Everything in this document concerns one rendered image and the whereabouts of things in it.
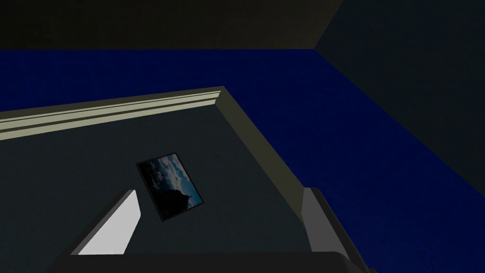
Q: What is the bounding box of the framed sky picture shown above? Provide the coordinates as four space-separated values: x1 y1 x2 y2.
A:
136 152 205 223

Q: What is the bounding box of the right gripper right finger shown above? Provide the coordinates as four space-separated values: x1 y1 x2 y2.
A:
301 187 365 271

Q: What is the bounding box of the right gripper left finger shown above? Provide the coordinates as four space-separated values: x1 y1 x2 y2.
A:
70 189 142 255

